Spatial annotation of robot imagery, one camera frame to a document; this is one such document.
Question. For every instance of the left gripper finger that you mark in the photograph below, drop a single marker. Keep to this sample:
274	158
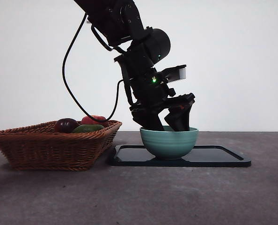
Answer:
148	120
180	118

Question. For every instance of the teal ribbed bowl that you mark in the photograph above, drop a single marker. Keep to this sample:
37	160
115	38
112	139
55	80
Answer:
169	145

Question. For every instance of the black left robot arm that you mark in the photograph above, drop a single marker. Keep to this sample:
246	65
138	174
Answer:
129	18

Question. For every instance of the dark teal rectangular tray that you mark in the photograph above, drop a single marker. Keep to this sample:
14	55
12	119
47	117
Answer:
209	157

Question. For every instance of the green avocado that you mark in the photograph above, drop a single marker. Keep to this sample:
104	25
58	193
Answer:
88	129

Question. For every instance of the dark purple round fruit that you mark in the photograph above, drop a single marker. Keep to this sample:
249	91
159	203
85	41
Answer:
66	125

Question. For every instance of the brown wicker basket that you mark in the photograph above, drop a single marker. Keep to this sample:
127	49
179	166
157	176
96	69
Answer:
52	150

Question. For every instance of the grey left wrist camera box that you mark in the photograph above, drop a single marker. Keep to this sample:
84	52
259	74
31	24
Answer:
176	73

